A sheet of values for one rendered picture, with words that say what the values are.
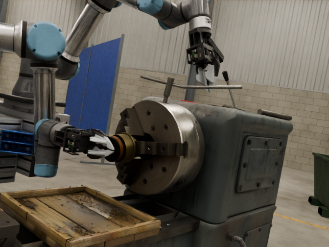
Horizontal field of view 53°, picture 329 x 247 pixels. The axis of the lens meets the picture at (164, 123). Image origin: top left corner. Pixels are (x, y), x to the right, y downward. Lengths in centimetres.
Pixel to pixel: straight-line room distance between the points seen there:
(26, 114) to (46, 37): 47
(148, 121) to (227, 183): 33
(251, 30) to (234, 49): 79
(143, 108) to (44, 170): 39
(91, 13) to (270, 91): 976
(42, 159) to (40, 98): 23
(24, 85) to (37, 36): 46
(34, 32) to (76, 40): 49
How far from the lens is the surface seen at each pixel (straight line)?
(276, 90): 1102
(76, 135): 99
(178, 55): 1205
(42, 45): 111
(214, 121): 112
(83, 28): 156
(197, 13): 120
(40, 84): 127
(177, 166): 101
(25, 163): 149
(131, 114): 111
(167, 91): 110
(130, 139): 101
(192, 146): 104
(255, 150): 130
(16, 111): 154
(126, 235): 89
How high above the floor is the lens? 123
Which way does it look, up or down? 3 degrees down
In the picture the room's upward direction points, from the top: 10 degrees clockwise
